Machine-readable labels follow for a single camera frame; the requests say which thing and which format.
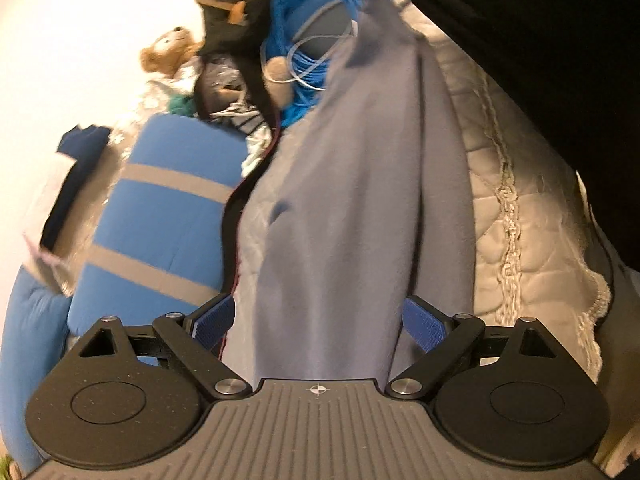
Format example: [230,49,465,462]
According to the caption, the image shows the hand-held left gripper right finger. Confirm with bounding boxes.
[385,295,558,401]

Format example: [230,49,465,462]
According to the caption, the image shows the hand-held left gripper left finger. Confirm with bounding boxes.
[77,292,253,402]

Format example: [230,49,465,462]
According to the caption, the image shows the grey-blue fleece pants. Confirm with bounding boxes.
[235,0,476,386]

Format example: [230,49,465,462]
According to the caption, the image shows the blue grey-striped pillow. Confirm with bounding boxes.
[65,112,251,341]

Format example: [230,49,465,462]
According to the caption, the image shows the white quilted bedspread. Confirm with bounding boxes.
[390,0,616,386]

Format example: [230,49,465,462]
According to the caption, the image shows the white crumpled cloth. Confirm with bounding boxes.
[240,127,273,178]

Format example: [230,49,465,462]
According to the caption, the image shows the plain blue pillow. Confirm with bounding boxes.
[0,260,76,470]

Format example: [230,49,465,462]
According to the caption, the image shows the white striped sneaker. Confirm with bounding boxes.
[210,102,268,136]

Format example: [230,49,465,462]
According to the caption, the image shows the navy blue cloth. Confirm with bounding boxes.
[40,125,113,251]

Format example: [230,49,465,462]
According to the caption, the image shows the teal knitted cloth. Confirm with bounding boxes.
[167,92,197,116]

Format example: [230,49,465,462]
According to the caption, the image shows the beige plush toy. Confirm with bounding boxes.
[262,55,296,106]

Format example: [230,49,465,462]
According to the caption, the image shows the brown teddy bear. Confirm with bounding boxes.
[139,26,203,81]

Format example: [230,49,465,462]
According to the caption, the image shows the person's black clothing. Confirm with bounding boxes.
[390,0,640,281]

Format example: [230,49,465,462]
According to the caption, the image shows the black bag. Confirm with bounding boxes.
[192,0,281,121]

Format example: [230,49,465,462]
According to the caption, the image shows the grey blue cushion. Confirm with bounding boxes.
[292,2,353,68]

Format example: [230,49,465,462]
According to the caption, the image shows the black red-edged strap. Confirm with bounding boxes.
[220,50,286,356]

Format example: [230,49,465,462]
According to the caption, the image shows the white cable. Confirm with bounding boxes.
[260,0,361,93]

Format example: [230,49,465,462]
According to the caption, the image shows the blue coiled cable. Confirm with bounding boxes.
[260,0,373,128]

